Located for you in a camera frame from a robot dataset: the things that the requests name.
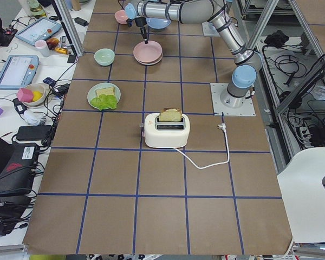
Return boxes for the white toaster power cable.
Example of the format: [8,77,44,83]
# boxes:
[172,122,231,170]

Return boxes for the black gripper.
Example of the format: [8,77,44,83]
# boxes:
[126,17,148,44]

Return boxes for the pink plate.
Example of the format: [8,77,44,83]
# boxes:
[133,41,163,62]

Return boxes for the blue plate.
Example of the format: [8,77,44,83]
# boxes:
[146,18,171,30]

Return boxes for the upper teach pendant tablet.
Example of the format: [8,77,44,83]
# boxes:
[16,17,61,46]

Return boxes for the white toaster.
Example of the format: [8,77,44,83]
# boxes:
[143,113,190,148]

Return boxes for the bread slice in toaster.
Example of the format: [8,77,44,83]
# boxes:
[158,108,182,122]

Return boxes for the pink bowl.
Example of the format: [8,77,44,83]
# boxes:
[114,10,128,25]

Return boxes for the bread slice on plate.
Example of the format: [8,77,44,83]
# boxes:
[95,87,115,98]

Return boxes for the pink block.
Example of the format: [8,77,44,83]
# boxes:
[17,88,34,102]

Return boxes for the white chair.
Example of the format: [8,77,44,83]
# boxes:
[277,147,325,243]

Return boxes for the orange cylindrical tool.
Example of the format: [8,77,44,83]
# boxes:
[54,47,70,55]

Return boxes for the cream white plate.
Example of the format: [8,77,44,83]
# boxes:
[137,55,163,66]

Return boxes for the aluminium frame post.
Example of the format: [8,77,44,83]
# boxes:
[51,0,84,57]

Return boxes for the teach pendant tablet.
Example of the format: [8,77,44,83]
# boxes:
[0,55,39,90]
[16,17,61,46]

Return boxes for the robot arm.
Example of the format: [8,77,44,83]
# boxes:
[124,0,262,108]

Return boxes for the white cup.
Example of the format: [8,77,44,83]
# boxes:
[34,40,50,57]

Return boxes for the green lettuce leaf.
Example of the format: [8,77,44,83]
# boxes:
[90,95,118,111]

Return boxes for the beige bowl with fruit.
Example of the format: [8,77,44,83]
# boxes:
[17,83,49,108]

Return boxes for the black power adapter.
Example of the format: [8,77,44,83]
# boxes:
[74,17,89,27]

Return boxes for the light green plate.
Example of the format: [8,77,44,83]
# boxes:
[87,82,121,111]

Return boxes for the lower teach pendant tablet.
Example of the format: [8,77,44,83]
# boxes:
[0,55,39,90]

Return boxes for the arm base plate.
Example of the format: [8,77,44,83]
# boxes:
[202,22,220,37]
[210,83,256,116]

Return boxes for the yellow ball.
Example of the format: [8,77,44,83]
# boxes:
[32,91,43,102]

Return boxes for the green bowl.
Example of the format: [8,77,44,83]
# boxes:
[94,48,115,66]

